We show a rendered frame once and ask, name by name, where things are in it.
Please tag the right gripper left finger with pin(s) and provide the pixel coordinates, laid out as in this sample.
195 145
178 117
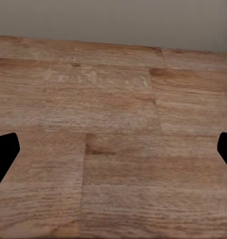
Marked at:
9 149

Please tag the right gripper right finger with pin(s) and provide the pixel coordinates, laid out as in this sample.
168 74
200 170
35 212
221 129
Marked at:
222 146

